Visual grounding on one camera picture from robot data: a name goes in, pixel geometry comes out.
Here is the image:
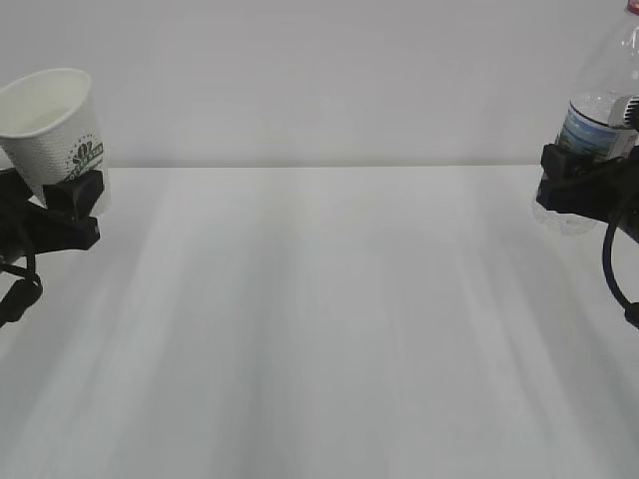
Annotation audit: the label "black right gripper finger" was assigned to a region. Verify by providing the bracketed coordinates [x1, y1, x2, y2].
[536, 144, 638, 223]

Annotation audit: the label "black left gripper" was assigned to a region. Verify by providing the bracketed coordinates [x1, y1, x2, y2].
[1, 168, 105, 264]

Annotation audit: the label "clear plastic water bottle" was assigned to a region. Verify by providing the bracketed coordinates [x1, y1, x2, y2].
[532, 1, 638, 236]

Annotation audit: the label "white paper cup green logo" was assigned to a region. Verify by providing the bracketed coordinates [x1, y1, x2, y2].
[1, 68, 111, 216]

